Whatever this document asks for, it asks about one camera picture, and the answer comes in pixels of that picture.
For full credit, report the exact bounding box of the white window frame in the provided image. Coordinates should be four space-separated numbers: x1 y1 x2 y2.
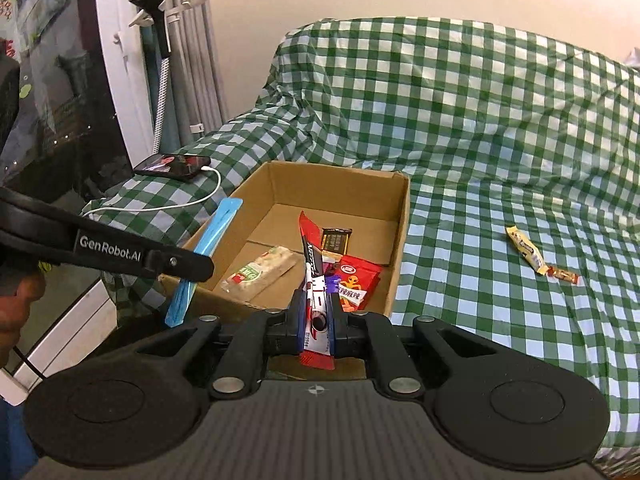
92 0 157 167

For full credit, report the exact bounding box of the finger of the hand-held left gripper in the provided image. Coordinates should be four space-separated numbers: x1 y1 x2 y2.
154 247 216 283

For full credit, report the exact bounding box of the white charging cable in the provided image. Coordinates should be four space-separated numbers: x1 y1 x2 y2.
82 166 223 219

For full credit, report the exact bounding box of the black smartphone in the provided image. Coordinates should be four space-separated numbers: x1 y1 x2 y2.
133 153 212 183

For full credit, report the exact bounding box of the grey curtain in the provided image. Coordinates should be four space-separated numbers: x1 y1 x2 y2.
169 0 232 137

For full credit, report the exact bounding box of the person's left hand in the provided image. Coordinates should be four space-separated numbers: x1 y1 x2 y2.
0 274 47 367

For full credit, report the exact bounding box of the red white blue snack bar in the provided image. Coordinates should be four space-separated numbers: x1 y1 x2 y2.
298 211 337 371

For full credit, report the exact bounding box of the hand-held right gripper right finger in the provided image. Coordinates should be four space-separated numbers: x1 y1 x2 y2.
330 305 502 398

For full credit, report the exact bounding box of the green and white snack packet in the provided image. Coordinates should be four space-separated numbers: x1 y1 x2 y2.
221 245 297 304

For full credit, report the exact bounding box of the brown cardboard box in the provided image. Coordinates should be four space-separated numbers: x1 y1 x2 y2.
160 161 412 382

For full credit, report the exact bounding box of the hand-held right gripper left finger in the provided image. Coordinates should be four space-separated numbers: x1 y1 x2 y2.
132 290 306 402

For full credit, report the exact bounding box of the small orange snack bar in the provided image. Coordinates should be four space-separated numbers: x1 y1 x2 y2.
544 264 581 286

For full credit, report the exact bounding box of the purple snack bar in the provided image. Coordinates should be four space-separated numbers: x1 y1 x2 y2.
320 262 344 291

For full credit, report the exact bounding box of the dark brown chocolate packet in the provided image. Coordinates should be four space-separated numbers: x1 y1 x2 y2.
319 228 354 256

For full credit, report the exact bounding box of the light blue snack packet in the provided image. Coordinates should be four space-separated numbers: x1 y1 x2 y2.
164 197 245 329

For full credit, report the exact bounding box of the cream yellow snack bar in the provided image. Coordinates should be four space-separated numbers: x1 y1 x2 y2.
504 224 547 276

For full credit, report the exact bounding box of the green checked blanket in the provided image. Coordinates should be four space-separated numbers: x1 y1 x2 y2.
97 16 640 467

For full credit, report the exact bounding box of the striped steamer hose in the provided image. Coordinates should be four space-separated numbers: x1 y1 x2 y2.
149 54 174 154

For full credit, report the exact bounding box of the black garment steamer head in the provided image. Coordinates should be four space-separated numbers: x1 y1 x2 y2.
128 0 174 59

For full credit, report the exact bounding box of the red packet with orange figure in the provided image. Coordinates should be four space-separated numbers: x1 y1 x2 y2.
332 254 384 314

